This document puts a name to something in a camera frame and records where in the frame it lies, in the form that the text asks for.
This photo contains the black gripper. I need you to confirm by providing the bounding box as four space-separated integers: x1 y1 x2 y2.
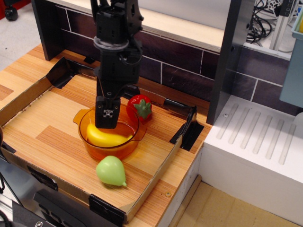
94 41 143 129

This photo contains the yellow toy banana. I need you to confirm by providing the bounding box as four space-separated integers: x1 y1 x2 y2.
86 123 133 148

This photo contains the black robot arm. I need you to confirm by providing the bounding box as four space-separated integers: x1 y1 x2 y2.
91 0 144 129

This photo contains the orange transparent plastic pot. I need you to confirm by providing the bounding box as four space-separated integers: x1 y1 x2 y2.
73 104 147 160

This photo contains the cardboard fence with black tape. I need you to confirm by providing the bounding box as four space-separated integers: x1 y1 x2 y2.
0 50 210 227

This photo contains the red toy strawberry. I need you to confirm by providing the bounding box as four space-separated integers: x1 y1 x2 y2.
127 95 152 122

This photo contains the green toy pear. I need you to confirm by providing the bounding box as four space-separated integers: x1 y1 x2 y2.
96 156 127 187

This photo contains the black metal equipment base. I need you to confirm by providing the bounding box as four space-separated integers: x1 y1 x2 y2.
0 156 95 227

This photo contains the black caster wheel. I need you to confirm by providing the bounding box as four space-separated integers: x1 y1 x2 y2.
3 0 18 21

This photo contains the white toy sink drainboard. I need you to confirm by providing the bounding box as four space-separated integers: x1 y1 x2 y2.
199 96 303 225

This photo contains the grey-blue bin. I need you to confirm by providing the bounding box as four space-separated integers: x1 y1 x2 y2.
280 10 303 108

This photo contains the dark grey vertical post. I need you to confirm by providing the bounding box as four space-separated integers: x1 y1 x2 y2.
206 0 255 125

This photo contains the bundle of black cables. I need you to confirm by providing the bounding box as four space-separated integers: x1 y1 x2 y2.
246 0 282 47

